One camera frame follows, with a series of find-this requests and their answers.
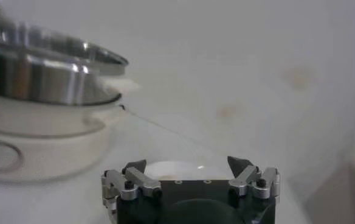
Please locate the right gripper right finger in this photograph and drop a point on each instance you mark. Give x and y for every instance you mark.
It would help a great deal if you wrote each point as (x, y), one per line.
(244, 176)

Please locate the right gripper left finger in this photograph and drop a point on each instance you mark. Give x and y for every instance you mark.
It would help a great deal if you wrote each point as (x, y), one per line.
(141, 179)

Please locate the stainless steel steamer pot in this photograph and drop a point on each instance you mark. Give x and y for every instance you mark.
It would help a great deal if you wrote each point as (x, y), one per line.
(43, 79)

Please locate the cream electric cooker base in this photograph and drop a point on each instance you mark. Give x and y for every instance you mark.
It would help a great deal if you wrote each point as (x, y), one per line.
(59, 146)

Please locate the white steamed baozi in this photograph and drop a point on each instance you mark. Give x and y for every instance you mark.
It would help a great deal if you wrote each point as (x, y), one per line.
(180, 170)

